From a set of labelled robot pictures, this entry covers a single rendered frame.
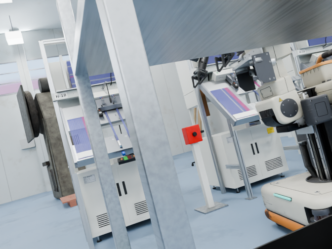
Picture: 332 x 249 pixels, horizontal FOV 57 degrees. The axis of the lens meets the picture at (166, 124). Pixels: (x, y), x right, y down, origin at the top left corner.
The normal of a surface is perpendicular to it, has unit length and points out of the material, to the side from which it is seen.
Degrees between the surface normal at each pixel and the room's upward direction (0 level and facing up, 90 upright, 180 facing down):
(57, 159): 93
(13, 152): 90
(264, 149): 90
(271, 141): 90
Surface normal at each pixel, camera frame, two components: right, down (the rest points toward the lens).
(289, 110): 0.14, -0.07
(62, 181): 0.51, -0.12
